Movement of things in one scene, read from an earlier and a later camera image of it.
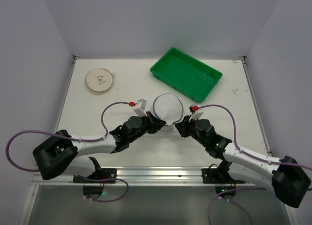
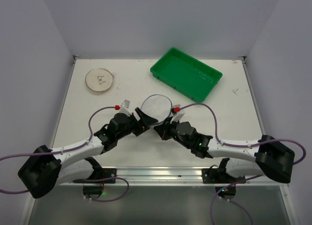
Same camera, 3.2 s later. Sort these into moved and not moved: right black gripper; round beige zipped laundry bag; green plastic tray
Moved: right black gripper
Not moved: green plastic tray; round beige zipped laundry bag
